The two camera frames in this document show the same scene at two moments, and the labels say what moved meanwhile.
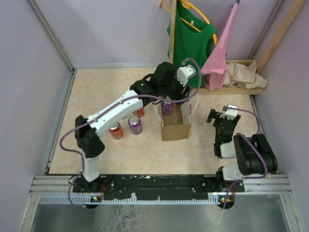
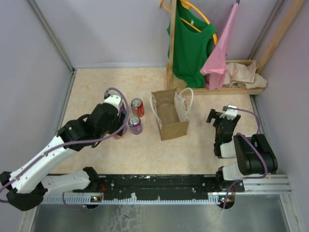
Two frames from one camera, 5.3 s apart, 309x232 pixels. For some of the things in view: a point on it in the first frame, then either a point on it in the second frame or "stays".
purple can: (167, 108) → (127, 119)
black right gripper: (213, 114) stays
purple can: (134, 123) stays
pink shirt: (215, 67) stays
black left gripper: (179, 96) → (118, 124)
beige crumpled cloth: (244, 75) stays
